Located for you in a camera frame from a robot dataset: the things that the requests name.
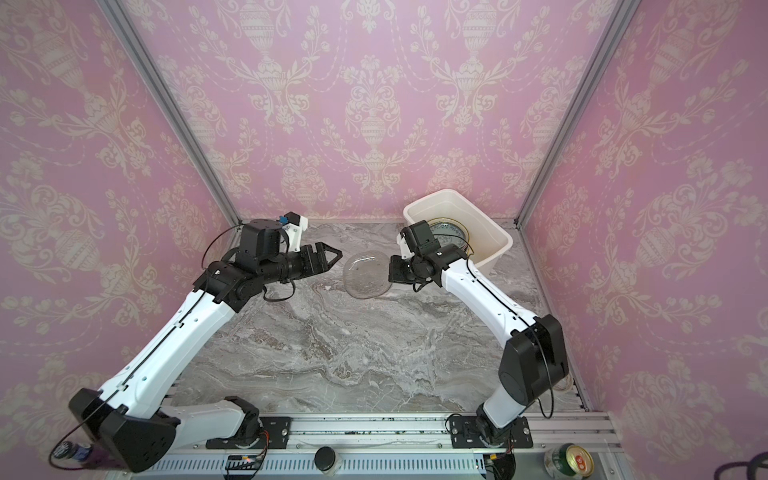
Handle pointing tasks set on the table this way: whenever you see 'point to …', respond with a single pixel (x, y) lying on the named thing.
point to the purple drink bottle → (90, 456)
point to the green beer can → (568, 461)
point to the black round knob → (324, 458)
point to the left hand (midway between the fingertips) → (334, 258)
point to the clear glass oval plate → (367, 274)
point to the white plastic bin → (488, 241)
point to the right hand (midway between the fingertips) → (391, 272)
